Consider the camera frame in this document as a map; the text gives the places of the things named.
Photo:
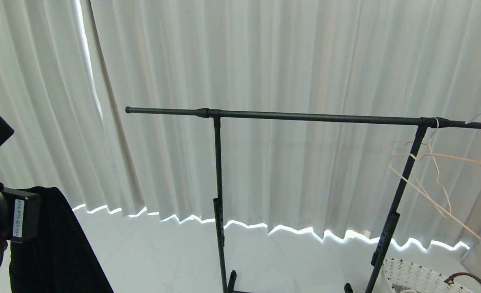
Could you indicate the white laundry basket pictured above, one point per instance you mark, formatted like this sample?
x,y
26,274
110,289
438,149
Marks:
x,y
411,276

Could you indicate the black clothes rack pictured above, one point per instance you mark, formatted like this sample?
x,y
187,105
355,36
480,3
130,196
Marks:
x,y
305,116

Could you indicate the white curtain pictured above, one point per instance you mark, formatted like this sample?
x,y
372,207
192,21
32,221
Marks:
x,y
285,61

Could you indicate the black garment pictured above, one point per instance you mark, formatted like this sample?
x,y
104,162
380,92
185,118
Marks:
x,y
49,252

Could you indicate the pink clothes hanger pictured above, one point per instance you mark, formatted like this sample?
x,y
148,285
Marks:
x,y
455,159
445,195

